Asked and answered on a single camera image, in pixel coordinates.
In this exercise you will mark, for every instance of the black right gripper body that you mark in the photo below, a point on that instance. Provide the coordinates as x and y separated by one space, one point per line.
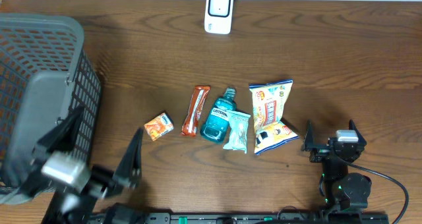
320 153

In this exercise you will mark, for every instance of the pale green snack packet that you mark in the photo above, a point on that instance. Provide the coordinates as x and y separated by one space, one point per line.
239 123

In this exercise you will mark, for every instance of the yellow chips snack bag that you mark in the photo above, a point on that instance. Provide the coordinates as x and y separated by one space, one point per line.
268 107

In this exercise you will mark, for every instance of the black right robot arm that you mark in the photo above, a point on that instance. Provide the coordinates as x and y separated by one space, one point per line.
344 191

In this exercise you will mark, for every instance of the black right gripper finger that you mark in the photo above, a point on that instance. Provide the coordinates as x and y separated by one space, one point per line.
308 141
360 139

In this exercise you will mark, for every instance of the teal Listerine mouthwash bottle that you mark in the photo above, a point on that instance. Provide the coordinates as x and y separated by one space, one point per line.
216 125

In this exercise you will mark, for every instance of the white barcode scanner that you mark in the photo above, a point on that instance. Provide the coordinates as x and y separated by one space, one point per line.
218 16

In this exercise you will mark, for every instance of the grey plastic shopping basket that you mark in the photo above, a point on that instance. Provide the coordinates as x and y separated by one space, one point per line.
45 75

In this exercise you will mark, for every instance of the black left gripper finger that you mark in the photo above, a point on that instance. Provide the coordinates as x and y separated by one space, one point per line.
129 171
61 138

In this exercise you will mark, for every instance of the small orange tissue pack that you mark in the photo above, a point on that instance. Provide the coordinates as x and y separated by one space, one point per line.
159 126

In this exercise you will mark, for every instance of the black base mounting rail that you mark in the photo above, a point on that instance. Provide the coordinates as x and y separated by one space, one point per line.
167 218

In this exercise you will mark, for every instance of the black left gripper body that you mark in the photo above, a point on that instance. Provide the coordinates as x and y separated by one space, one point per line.
48 182

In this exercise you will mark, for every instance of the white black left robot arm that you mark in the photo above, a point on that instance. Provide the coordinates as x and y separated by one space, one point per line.
69 207

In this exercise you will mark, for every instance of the orange red snack bar wrapper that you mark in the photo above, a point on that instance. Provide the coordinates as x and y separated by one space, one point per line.
197 101

